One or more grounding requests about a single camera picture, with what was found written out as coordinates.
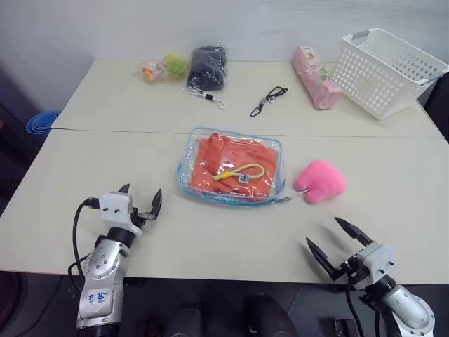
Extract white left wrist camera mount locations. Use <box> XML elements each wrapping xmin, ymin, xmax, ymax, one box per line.
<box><xmin>98</xmin><ymin>192</ymin><xmax>143</xmax><ymax>234</ymax></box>

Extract clear bag of colourful toys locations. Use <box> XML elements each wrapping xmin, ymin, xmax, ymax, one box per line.
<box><xmin>134</xmin><ymin>53</ymin><xmax>189</xmax><ymax>84</ymax></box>

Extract blue stacked plastic bowls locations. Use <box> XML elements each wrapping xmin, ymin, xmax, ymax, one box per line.
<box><xmin>25</xmin><ymin>110</ymin><xmax>62</xmax><ymax>136</ymax></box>

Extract silver clip lanyard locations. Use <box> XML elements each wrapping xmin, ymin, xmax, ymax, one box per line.
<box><xmin>182</xmin><ymin>87</ymin><xmax>227</xmax><ymax>111</ymax></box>

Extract yellow loop strap with tag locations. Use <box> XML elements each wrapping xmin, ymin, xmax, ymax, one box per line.
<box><xmin>213</xmin><ymin>162</ymin><xmax>266</xmax><ymax>184</ymax></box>

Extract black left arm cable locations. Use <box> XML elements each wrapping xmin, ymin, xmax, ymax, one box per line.
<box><xmin>67</xmin><ymin>197</ymin><xmax>102</xmax><ymax>294</ymax></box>

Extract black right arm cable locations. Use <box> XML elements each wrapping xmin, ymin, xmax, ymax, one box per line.
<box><xmin>344</xmin><ymin>279</ymin><xmax>366</xmax><ymax>337</ymax></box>

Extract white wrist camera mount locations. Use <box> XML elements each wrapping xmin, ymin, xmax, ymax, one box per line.
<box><xmin>98</xmin><ymin>192</ymin><xmax>143</xmax><ymax>234</ymax></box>
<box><xmin>360</xmin><ymin>242</ymin><xmax>398</xmax><ymax>282</ymax></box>

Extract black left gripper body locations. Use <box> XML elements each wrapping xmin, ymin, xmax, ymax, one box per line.
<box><xmin>130</xmin><ymin>206</ymin><xmax>157</xmax><ymax>229</ymax></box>

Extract black strap with carabiner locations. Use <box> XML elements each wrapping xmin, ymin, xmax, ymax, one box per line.
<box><xmin>249</xmin><ymin>86</ymin><xmax>290</xmax><ymax>118</ymax></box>

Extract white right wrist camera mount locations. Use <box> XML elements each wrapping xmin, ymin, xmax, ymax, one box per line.
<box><xmin>360</xmin><ymin>242</ymin><xmax>398</xmax><ymax>282</ymax></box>

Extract clear pouch with orange contents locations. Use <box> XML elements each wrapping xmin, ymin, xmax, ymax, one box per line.
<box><xmin>175</xmin><ymin>126</ymin><xmax>287</xmax><ymax>212</ymax></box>

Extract black bagged bundle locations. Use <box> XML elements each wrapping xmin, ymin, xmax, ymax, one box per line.
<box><xmin>184</xmin><ymin>45</ymin><xmax>229</xmax><ymax>93</ymax></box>

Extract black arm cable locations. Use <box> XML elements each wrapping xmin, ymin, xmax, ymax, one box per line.
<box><xmin>67</xmin><ymin>197</ymin><xmax>102</xmax><ymax>294</ymax></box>
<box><xmin>344</xmin><ymin>279</ymin><xmax>366</xmax><ymax>337</ymax></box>

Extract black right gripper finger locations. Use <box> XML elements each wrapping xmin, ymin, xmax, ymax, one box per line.
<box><xmin>305</xmin><ymin>237</ymin><xmax>342</xmax><ymax>281</ymax></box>
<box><xmin>333</xmin><ymin>216</ymin><xmax>375</xmax><ymax>250</ymax></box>

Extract pink floral tissue box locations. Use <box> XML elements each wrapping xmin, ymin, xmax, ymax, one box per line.
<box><xmin>291</xmin><ymin>45</ymin><xmax>343</xmax><ymax>111</ymax></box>

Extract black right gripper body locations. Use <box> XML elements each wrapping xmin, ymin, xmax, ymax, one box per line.
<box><xmin>337</xmin><ymin>249</ymin><xmax>370</xmax><ymax>289</ymax></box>

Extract white perforated plastic basket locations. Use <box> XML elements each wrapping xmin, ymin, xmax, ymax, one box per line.
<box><xmin>329</xmin><ymin>28</ymin><xmax>449</xmax><ymax>121</ymax></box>

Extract pink plush keychain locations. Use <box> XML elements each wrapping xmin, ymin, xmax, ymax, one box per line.
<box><xmin>276</xmin><ymin>159</ymin><xmax>348</xmax><ymax>206</ymax></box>

